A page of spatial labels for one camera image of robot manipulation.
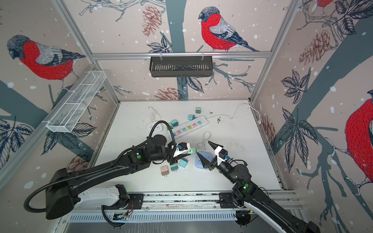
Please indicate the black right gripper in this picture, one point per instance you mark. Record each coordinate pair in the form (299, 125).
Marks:
(210, 165)

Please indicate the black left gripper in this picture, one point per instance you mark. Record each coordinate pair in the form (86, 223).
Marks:
(174, 160)

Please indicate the blue square socket cube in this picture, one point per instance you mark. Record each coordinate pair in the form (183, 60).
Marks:
(202, 158)

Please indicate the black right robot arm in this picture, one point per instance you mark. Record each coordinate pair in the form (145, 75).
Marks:
(272, 213)

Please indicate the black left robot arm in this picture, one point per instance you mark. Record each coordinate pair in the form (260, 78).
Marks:
(63, 192)

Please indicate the teal plug adapter front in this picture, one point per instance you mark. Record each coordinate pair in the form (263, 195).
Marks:
(174, 167)

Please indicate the pink plug adapter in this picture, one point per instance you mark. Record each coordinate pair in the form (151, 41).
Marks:
(165, 171)

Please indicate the white square socket cube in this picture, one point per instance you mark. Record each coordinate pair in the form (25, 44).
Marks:
(158, 127)

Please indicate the white multicolour power strip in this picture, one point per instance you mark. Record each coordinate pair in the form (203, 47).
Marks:
(189, 127)

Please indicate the white mesh shelf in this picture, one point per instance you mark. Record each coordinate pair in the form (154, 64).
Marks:
(77, 102)

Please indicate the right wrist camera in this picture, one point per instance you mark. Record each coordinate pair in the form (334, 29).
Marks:
(221, 153)

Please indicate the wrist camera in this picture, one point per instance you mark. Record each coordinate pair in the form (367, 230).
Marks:
(181, 148)
(221, 153)

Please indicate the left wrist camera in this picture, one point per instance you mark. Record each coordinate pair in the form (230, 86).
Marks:
(181, 148)

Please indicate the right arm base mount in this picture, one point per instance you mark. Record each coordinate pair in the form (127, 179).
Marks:
(233, 199)

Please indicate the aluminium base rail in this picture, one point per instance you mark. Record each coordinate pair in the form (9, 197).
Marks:
(164, 207)

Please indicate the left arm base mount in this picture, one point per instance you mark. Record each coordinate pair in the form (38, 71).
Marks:
(123, 200)

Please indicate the black wire basket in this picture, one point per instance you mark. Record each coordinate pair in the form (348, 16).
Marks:
(181, 66)

